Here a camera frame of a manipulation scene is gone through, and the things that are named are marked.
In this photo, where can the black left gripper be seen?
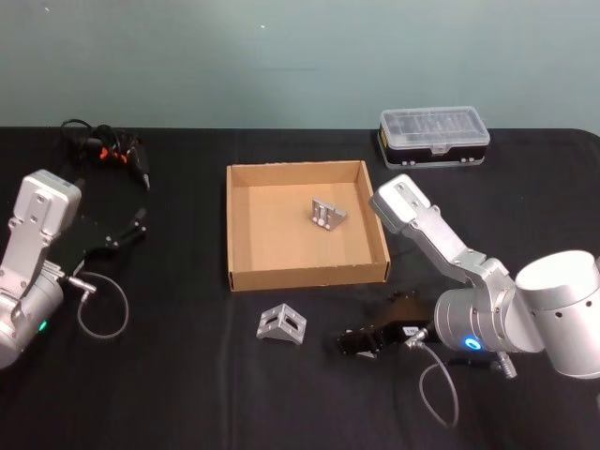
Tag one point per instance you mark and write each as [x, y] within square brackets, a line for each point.
[84, 239]

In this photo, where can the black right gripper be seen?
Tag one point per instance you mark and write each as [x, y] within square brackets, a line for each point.
[403, 323]

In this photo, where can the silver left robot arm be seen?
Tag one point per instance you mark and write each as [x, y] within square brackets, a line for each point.
[33, 244]

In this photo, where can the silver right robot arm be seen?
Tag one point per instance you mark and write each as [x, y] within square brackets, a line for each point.
[492, 290]

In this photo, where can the shallow brown cardboard tray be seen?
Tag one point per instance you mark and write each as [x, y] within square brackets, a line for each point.
[304, 253]

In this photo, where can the black table cloth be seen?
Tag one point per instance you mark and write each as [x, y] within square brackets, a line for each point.
[187, 384]

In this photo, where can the clear plastic case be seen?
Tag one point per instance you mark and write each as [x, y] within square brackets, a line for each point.
[431, 136]

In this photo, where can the grey metal corner bracket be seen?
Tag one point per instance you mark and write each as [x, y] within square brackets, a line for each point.
[281, 325]
[328, 214]

